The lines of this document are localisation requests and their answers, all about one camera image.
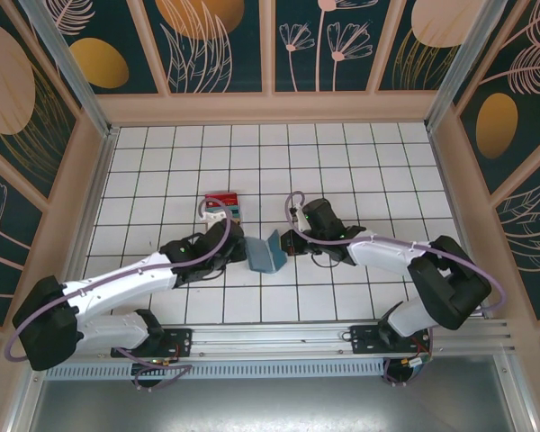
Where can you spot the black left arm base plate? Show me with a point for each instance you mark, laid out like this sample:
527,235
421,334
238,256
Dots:
180,342

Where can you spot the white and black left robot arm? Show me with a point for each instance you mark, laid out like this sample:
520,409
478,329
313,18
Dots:
117,281

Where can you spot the gold credit card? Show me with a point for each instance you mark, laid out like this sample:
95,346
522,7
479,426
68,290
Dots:
236,221

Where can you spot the aluminium corner post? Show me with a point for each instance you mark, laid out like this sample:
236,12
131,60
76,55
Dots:
74,63
468,63

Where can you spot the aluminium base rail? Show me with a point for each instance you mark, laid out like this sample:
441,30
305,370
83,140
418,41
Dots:
274,337

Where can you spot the aluminium table edge strip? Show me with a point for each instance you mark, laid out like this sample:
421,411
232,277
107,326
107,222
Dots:
99,189
450,189

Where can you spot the teal card with dark stripe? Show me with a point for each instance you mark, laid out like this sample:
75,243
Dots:
234,210

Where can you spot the blue leather card holder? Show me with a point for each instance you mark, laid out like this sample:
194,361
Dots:
261,260

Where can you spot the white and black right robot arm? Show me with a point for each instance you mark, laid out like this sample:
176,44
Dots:
387,257

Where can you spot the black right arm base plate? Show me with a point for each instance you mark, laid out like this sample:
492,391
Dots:
364,339

